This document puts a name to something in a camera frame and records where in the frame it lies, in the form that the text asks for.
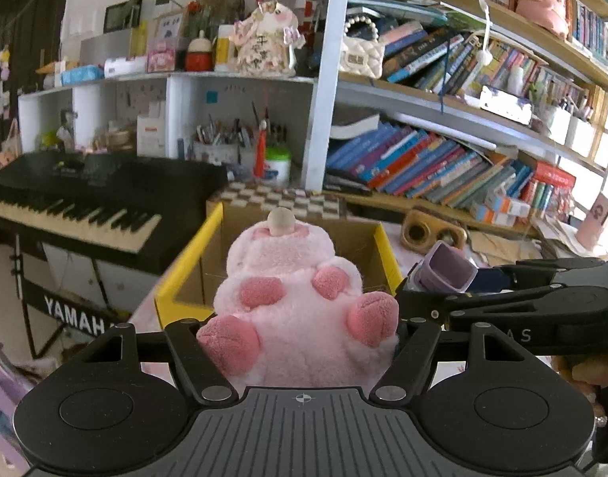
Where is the black electronic keyboard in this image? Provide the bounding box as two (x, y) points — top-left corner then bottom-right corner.
(0, 151), (230, 276)

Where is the row of upright small books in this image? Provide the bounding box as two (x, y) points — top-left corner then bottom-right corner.
(565, 0), (608, 60)

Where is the pink cartoon desk mat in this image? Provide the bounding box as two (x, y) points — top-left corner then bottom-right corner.
(127, 221), (548, 393)

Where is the stack of papers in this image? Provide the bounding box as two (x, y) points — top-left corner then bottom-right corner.
(470, 219), (608, 269)

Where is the row of leaning colourful books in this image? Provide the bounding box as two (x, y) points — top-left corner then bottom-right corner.
(326, 122), (536, 212)

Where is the gold retro radio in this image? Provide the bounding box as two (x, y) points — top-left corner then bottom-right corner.
(400, 209), (468, 252)

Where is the pen holder with pens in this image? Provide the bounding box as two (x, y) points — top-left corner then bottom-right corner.
(192, 114), (240, 165)

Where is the black keyboard stand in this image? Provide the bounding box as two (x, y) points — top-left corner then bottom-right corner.
(13, 233), (136, 359)

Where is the white tissue pack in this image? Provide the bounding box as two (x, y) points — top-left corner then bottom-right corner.
(104, 56), (148, 79)

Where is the person's right hand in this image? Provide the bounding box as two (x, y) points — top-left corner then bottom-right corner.
(557, 355), (608, 403)

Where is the pink plush toy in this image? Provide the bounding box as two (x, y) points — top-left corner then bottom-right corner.
(195, 207), (401, 389)

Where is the red round doll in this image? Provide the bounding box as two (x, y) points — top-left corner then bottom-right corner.
(185, 30), (215, 73)

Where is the white storage bin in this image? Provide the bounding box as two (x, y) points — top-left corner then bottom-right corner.
(542, 104), (598, 157)

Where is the row of tilted dark books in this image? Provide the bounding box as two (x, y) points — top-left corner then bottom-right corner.
(383, 20), (553, 97)

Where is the orange blue white carton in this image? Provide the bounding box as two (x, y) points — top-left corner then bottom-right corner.
(470, 203), (516, 227)
(485, 190), (532, 217)

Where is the white jar green lid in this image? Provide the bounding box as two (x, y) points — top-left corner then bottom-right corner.
(264, 148), (292, 187)

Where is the pink fortune cat doll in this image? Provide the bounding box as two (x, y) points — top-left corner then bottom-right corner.
(231, 2), (305, 78)

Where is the purple plastic cup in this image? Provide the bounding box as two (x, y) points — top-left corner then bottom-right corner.
(412, 241), (478, 294)

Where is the pink cartoon box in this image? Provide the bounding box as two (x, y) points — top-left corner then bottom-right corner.
(576, 191), (608, 252)

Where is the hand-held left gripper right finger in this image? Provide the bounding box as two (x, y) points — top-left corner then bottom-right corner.
(368, 318), (530, 405)

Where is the white quilted handbag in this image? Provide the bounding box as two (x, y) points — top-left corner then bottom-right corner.
(340, 15), (387, 79)

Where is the pink plush cushion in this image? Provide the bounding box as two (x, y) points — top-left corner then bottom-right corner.
(515, 0), (570, 41)

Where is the white shelf unit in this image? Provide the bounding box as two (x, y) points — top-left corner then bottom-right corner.
(18, 72), (317, 190)

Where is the white shelf post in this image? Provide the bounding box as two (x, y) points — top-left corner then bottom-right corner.
(304, 0), (352, 192)

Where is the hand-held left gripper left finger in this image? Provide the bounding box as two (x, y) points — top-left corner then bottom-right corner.
(78, 319), (240, 405)

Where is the red tassel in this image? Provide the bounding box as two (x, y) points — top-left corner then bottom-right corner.
(254, 109), (269, 180)

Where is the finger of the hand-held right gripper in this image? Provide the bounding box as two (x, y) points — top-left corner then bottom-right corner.
(394, 283), (558, 324)
(470, 257), (608, 291)

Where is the wooden checkered chess box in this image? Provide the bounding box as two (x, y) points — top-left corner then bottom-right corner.
(207, 181), (344, 219)

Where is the yellow cardboard box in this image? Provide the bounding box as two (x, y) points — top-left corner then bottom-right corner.
(153, 200), (404, 331)

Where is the small pink box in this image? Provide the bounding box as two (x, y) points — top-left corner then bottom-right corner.
(147, 40), (178, 73)

